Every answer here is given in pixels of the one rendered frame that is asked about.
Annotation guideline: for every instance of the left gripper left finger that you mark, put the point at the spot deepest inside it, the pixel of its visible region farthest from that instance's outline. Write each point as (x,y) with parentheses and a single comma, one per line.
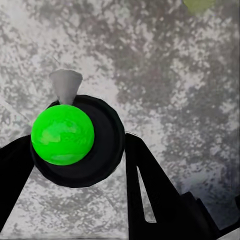
(16,164)

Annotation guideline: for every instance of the insectifuge atomizer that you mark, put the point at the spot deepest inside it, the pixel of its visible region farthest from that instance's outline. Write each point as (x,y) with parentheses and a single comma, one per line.
(79,140)

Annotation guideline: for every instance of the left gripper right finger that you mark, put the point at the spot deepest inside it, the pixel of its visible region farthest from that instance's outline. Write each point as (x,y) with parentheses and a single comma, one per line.
(174,220)

